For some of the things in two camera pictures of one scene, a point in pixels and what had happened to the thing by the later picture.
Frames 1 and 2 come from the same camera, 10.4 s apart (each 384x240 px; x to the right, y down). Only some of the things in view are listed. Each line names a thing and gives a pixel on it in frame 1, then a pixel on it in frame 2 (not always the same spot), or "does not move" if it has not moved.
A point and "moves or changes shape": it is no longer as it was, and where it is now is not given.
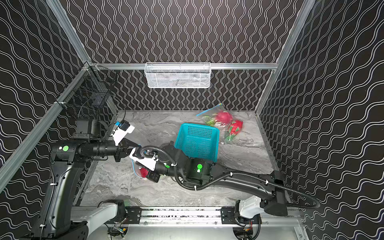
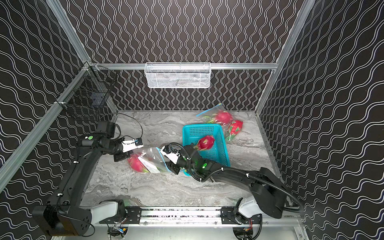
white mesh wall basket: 177,75 does not move
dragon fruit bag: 221,117 does not move
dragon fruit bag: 144,172 to 205,143
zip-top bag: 218,116 does not move
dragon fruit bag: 235,128 does not move
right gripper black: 152,177 to 171,166
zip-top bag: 140,169 moves or changes shape
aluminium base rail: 191,216 does not move
